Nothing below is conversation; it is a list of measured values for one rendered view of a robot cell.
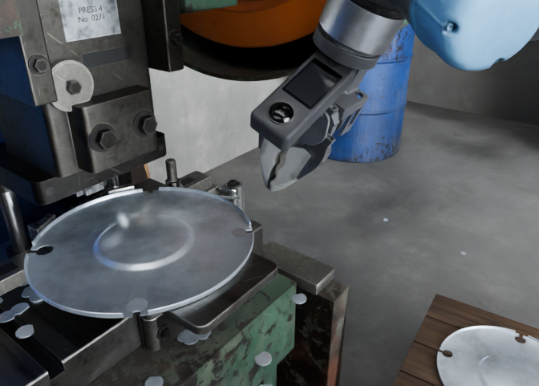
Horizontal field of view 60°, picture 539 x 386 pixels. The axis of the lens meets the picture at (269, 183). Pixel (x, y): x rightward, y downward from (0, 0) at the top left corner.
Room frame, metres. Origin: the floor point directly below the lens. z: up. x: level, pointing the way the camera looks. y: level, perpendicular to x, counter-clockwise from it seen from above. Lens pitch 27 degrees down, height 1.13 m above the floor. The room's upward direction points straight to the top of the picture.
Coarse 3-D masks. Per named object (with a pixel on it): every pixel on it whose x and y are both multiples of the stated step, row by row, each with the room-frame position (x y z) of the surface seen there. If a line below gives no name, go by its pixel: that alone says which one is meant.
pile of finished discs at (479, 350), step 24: (456, 336) 0.78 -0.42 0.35; (480, 336) 0.78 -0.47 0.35; (504, 336) 0.78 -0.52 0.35; (528, 336) 0.78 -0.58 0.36; (456, 360) 0.71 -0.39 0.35; (480, 360) 0.71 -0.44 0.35; (504, 360) 0.71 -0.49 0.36; (528, 360) 0.71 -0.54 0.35; (456, 384) 0.65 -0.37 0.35; (480, 384) 0.65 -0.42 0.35; (504, 384) 0.65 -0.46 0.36; (528, 384) 0.65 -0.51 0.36
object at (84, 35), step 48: (48, 0) 0.51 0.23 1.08; (96, 0) 0.56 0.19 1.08; (48, 48) 0.51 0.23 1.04; (96, 48) 0.55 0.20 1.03; (144, 48) 0.60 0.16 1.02; (0, 96) 0.55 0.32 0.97; (96, 96) 0.54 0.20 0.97; (144, 96) 0.56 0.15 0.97; (48, 144) 0.50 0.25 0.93; (96, 144) 0.50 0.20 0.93; (144, 144) 0.55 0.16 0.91
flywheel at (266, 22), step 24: (240, 0) 0.89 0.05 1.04; (264, 0) 0.86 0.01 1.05; (288, 0) 0.79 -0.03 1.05; (312, 0) 0.76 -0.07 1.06; (192, 24) 0.92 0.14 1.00; (216, 24) 0.89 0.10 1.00; (240, 24) 0.85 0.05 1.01; (264, 24) 0.82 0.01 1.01; (288, 24) 0.79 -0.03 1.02; (312, 24) 0.76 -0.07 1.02
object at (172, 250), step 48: (144, 192) 0.66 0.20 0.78; (192, 192) 0.66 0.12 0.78; (48, 240) 0.52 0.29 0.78; (96, 240) 0.52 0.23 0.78; (144, 240) 0.52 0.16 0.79; (192, 240) 0.52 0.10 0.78; (240, 240) 0.52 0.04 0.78; (48, 288) 0.43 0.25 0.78; (96, 288) 0.43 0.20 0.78; (144, 288) 0.43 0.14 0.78; (192, 288) 0.43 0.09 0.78
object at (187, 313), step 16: (256, 256) 0.49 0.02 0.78; (240, 272) 0.46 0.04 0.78; (256, 272) 0.46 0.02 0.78; (272, 272) 0.46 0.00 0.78; (224, 288) 0.43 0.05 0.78; (240, 288) 0.43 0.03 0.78; (256, 288) 0.43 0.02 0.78; (192, 304) 0.40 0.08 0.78; (208, 304) 0.40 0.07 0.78; (224, 304) 0.40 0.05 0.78; (240, 304) 0.41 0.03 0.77; (144, 320) 0.46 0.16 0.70; (160, 320) 0.47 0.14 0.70; (176, 320) 0.39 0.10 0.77; (192, 320) 0.38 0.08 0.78; (208, 320) 0.38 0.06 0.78; (144, 336) 0.46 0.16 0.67; (160, 336) 0.46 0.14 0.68
